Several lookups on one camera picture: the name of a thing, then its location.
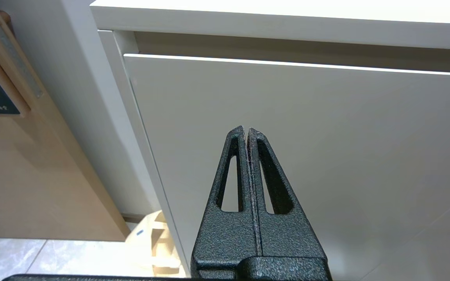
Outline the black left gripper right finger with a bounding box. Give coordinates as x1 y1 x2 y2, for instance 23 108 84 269
247 128 327 261

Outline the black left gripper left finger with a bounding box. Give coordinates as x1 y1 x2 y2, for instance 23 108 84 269
191 126 263 279

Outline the small wooden stool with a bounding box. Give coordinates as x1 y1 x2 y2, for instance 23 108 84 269
125 211 182 277

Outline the white cabinet door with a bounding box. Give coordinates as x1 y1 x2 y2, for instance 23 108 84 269
123 53 450 281

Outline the light brown wooden door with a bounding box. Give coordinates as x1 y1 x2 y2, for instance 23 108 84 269
0 0 132 242

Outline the white sideboard cabinet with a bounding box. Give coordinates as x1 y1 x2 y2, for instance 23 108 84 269
89 0 450 281

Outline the metal door latch plate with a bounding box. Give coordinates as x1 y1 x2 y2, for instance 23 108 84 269
0 0 44 98

